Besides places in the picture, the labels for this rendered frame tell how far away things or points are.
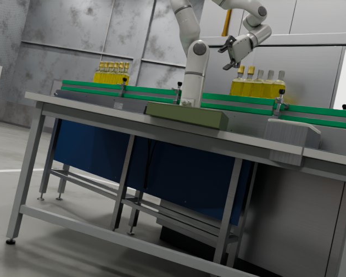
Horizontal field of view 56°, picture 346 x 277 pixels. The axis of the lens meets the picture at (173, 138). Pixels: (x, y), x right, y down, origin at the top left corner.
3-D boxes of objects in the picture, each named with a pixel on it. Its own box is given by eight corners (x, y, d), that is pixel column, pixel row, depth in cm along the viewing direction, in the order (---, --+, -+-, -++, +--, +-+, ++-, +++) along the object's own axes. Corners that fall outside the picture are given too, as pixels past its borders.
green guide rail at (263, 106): (272, 115, 155) (275, 99, 155) (271, 115, 154) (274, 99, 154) (61, 89, 260) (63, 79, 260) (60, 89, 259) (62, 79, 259)
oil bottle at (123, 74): (124, 101, 238) (132, 64, 238) (118, 99, 233) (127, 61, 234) (119, 100, 241) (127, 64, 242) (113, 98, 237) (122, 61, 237)
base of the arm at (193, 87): (198, 109, 136) (204, 72, 136) (169, 105, 140) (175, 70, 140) (205, 113, 151) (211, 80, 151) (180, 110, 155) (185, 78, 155)
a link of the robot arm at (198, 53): (184, 72, 141) (190, 35, 141) (183, 77, 154) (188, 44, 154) (206, 76, 141) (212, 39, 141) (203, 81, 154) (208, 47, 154)
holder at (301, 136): (319, 154, 146) (323, 137, 146) (304, 146, 124) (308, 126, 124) (282, 147, 156) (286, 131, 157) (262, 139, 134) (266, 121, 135)
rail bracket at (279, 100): (286, 120, 159) (292, 95, 159) (275, 113, 146) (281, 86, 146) (280, 119, 161) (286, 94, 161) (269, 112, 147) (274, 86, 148)
